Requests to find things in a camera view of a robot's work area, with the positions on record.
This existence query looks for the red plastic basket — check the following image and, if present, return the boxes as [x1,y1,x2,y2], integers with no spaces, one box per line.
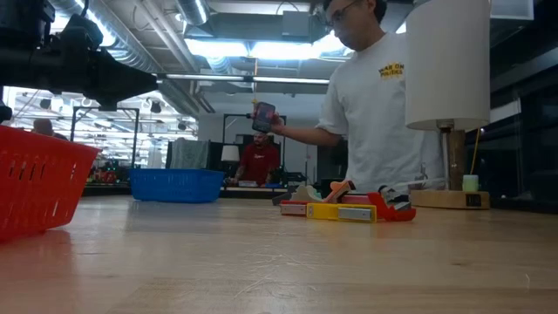
[0,125,102,243]

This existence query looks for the green wipes canister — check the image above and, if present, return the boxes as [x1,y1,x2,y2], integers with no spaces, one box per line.
[461,174,480,193]

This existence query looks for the blue plastic basket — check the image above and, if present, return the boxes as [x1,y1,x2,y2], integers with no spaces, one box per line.
[129,168,225,204]

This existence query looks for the dark smartphone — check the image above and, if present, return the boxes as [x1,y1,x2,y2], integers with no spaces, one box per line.
[251,101,276,133]

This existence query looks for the yellow extension cable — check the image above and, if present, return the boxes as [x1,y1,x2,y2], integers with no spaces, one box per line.
[469,127,482,175]

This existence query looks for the grey cloth cover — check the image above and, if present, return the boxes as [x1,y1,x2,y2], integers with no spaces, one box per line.
[168,138,211,170]

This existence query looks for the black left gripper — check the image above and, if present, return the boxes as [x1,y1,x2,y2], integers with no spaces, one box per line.
[30,13,159,113]

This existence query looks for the ceiling strip light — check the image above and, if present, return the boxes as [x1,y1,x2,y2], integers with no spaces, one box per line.
[165,72,331,85]

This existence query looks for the small white lamp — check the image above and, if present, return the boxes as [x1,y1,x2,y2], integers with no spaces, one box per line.
[221,145,242,175]

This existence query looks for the grey staple remover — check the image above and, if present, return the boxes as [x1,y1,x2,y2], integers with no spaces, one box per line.
[272,182,326,206]

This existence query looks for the black cabinet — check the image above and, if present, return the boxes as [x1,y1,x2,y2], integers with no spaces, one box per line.
[316,139,350,193]

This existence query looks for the white shade wooden base lamp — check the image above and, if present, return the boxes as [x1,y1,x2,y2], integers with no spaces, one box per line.
[405,0,492,211]

